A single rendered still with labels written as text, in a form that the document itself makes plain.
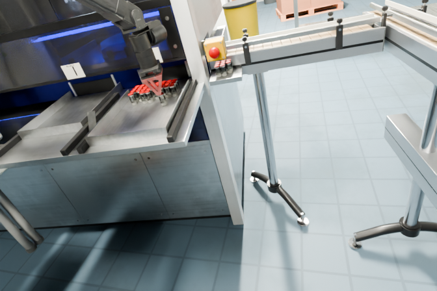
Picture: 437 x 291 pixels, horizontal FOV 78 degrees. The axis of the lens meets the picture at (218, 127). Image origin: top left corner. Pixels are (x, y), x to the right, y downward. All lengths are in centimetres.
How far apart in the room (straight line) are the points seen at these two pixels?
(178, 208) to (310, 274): 73
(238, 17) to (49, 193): 295
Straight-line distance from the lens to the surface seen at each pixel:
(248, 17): 384
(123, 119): 100
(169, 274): 158
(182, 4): 103
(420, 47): 106
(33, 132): 116
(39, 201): 195
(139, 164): 142
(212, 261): 154
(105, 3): 86
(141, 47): 91
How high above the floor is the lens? 128
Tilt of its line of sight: 31 degrees down
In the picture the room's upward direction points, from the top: 14 degrees counter-clockwise
